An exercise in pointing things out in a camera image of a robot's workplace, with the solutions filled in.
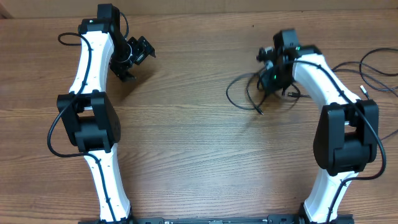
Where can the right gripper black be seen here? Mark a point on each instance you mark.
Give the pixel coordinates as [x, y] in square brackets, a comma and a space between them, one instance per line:
[268, 86]

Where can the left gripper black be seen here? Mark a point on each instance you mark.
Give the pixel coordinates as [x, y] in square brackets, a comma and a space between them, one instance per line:
[142, 48]

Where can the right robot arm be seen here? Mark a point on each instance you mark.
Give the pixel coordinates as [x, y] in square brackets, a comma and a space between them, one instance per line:
[346, 139]

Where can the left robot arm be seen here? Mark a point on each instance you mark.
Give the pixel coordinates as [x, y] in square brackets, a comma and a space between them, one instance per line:
[90, 120]

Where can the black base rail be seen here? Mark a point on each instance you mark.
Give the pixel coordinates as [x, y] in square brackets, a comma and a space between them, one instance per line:
[214, 220]

